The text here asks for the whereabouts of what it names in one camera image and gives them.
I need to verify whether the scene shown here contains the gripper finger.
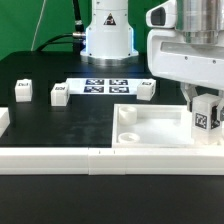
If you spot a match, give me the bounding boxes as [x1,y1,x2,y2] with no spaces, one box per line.
[217,98,224,122]
[180,83,198,112]

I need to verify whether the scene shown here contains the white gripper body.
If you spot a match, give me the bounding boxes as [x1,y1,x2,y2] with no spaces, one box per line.
[146,0,224,90]

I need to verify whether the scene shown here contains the white square tabletop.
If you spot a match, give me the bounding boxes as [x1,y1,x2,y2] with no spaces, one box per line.
[112,104,224,148]

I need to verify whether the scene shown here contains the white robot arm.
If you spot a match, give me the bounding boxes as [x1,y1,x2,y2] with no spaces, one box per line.
[81,0,224,121]

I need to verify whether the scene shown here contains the white U-shaped obstacle fence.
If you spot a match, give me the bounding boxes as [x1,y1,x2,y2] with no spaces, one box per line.
[0,107,224,176]

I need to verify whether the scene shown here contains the AprilTag marker sheet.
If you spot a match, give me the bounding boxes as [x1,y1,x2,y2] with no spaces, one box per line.
[65,77,139,95]

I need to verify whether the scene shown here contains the black cable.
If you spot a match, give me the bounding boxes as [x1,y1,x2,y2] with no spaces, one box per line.
[34,31,88,53]

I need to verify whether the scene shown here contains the white thin cable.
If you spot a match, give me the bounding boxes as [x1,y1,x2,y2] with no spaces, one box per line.
[30,0,48,52]

